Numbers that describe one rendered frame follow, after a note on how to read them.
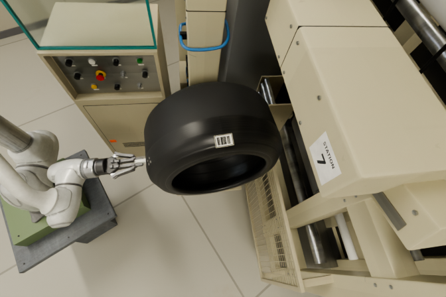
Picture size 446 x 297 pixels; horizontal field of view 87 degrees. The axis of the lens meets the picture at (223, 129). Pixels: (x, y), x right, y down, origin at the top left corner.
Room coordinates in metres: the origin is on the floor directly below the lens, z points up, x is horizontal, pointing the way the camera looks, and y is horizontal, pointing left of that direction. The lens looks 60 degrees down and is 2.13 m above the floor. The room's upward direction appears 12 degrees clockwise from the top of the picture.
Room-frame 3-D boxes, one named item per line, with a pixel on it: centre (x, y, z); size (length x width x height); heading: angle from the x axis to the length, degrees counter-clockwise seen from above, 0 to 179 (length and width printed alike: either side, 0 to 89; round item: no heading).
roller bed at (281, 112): (0.84, -0.24, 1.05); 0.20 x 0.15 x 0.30; 17
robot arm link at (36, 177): (0.16, 0.87, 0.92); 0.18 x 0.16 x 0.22; 16
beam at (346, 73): (0.49, -0.27, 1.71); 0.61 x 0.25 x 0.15; 17
